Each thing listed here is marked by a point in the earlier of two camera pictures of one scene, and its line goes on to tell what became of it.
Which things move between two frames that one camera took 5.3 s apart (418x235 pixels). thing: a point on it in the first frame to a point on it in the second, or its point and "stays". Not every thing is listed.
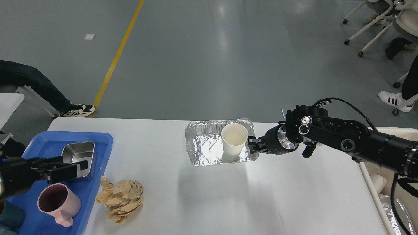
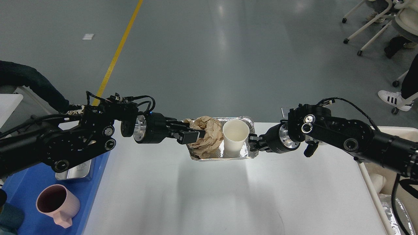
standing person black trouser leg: [410, 87] stays
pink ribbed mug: [57, 200] stays
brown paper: [120, 199] to [209, 145]
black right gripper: [277, 142] stays
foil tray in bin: [402, 213] stays
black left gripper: [19, 174] to [152, 129]
